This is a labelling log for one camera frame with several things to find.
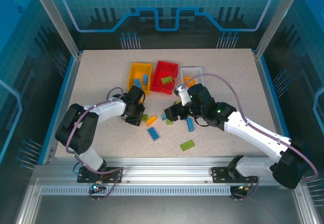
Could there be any red plastic bin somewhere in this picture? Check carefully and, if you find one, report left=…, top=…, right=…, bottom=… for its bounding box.
left=150, top=60, right=179, bottom=96

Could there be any white plastic bin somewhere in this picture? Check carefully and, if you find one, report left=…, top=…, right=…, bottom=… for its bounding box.
left=180, top=66, right=205, bottom=91

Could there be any yellow plastic bin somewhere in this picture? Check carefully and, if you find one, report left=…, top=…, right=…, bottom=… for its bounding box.
left=126, top=61, right=153, bottom=96

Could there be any slotted grey cable duct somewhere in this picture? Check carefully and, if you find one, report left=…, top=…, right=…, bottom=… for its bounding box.
left=39, top=186, right=233, bottom=197

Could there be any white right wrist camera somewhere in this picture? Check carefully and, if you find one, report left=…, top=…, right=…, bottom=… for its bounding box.
left=174, top=84, right=192, bottom=106

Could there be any aluminium mounting rail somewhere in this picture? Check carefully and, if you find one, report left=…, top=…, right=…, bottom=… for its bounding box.
left=29, top=157, right=306, bottom=187

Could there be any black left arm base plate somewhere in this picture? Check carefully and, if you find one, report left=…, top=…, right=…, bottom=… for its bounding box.
left=76, top=166, right=124, bottom=183

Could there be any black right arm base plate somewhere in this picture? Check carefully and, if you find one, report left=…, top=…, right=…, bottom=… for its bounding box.
left=211, top=166, right=259, bottom=184

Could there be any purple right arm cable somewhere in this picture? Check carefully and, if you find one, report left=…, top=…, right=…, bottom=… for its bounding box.
left=185, top=72, right=318, bottom=202

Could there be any aluminium frame post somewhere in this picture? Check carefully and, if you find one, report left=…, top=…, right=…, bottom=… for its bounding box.
left=253, top=0, right=301, bottom=59
left=28, top=0, right=84, bottom=59

